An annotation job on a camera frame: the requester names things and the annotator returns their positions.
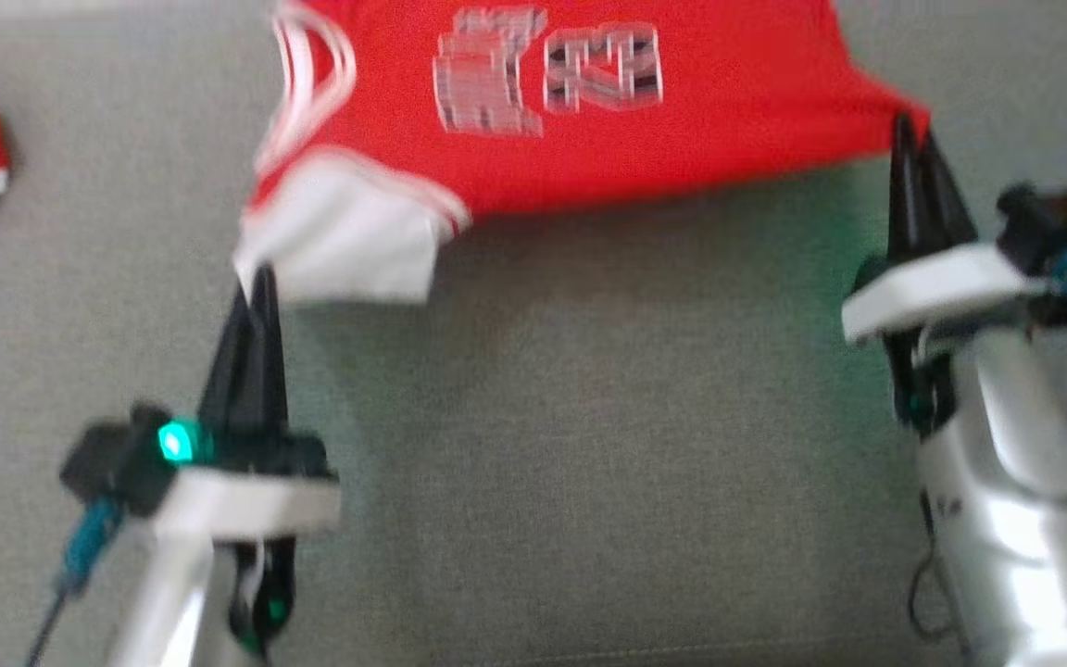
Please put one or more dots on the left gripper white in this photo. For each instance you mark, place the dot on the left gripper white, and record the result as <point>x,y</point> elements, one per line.
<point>246,505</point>

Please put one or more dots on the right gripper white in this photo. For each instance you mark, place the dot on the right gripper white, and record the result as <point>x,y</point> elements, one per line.
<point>936,287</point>

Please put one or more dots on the red jersey with grey print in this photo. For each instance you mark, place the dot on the red jersey with grey print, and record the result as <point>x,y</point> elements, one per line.
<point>645,139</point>

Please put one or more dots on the large grey sofa seat cushion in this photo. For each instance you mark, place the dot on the large grey sofa seat cushion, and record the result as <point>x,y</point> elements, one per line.
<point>589,417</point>

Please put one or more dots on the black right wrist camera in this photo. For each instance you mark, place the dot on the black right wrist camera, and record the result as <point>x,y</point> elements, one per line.
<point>1052,227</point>

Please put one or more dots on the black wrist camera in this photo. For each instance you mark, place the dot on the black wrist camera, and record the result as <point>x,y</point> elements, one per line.
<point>1052,227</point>
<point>117,459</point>

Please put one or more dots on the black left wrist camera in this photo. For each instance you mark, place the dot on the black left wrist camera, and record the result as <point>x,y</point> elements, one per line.
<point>117,459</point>

